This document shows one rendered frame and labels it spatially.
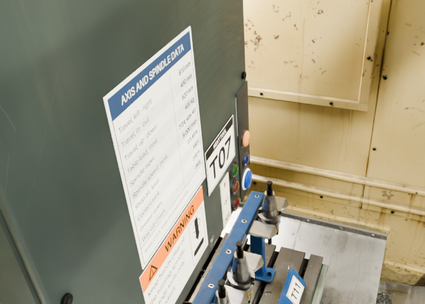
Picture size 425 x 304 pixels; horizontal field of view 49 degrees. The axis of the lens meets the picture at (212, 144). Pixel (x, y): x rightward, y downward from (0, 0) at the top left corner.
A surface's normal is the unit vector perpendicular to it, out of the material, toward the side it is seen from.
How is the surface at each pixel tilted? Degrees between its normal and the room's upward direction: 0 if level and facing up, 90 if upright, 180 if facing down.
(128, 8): 90
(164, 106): 90
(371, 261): 24
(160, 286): 90
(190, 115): 90
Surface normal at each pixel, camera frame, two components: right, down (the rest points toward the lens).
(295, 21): -0.39, 0.55
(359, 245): -0.22, -0.53
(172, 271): 0.92, 0.17
